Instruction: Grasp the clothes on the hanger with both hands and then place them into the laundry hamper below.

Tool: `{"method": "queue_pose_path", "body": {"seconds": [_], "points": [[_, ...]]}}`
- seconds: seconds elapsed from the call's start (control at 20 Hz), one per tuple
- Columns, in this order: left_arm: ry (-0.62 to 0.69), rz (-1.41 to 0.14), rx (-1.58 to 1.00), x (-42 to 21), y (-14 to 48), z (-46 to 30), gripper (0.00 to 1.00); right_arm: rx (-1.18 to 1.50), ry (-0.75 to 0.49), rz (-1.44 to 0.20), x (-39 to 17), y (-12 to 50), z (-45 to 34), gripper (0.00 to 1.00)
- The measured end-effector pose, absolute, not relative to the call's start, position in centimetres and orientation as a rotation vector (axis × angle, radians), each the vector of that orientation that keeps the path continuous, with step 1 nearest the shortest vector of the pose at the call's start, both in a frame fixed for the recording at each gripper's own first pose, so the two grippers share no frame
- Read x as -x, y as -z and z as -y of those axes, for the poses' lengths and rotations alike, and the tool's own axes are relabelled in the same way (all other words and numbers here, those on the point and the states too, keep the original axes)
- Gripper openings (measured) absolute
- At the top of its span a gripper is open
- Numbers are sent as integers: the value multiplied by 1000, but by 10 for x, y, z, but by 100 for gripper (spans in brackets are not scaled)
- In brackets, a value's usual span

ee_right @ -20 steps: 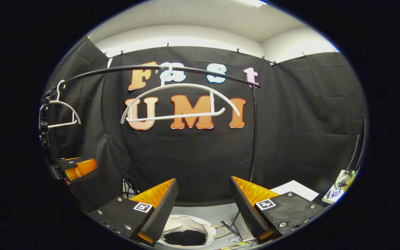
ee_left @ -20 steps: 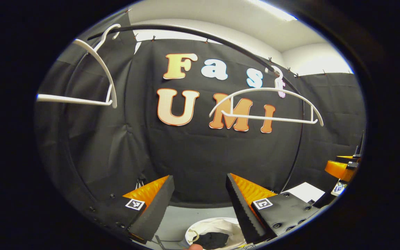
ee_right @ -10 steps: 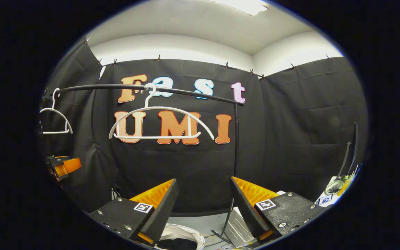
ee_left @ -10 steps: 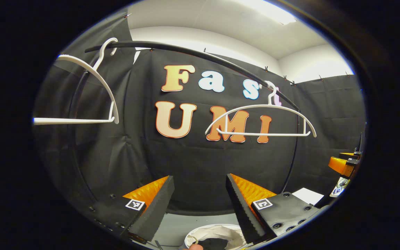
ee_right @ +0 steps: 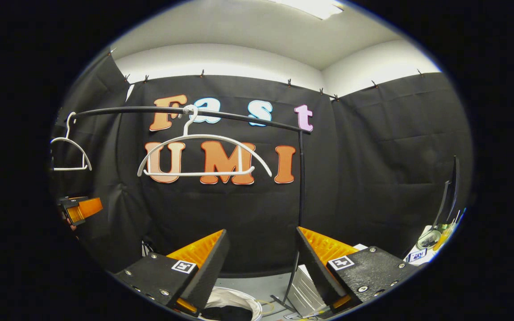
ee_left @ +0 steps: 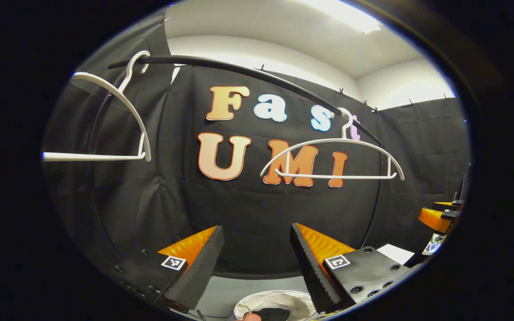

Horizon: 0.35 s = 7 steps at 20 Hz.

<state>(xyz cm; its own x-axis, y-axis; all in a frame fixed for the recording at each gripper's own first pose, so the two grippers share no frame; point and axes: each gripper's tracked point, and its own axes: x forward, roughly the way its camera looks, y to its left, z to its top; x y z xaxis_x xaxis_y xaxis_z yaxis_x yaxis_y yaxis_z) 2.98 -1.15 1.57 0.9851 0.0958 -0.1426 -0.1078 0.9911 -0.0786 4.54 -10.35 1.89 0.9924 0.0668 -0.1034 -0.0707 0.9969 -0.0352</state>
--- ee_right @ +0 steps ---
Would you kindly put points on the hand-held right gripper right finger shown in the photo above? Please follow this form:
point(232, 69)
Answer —
point(315, 272)

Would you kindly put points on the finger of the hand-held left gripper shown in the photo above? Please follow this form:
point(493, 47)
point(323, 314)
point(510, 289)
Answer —
point(85, 209)
point(72, 201)

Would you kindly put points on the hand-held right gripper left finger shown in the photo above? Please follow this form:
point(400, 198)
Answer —
point(208, 272)

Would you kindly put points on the white laundry hamper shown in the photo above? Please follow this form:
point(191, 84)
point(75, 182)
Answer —
point(230, 296)

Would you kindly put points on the white plastic clothes hanger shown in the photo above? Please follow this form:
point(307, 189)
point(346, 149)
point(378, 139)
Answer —
point(72, 169)
point(194, 173)

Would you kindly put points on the black clothes rack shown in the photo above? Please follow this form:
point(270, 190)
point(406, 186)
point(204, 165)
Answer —
point(301, 178)

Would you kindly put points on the silver ribbed metal case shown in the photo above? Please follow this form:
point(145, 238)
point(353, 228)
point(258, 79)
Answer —
point(304, 290)

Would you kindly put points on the small white printed box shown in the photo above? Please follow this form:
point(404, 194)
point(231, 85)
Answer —
point(417, 255)

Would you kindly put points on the black backdrop cloth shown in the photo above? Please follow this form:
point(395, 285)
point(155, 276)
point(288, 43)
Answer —
point(373, 169)

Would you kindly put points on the round silver object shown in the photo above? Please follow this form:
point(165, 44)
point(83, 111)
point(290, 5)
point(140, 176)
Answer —
point(429, 239)

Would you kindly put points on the yellow bottle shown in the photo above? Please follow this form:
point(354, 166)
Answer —
point(443, 236)

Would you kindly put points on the row of backdrop clips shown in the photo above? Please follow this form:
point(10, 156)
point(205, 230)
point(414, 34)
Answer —
point(202, 73)

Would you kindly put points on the ceiling light panel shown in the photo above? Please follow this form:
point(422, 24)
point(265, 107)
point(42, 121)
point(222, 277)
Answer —
point(315, 6)

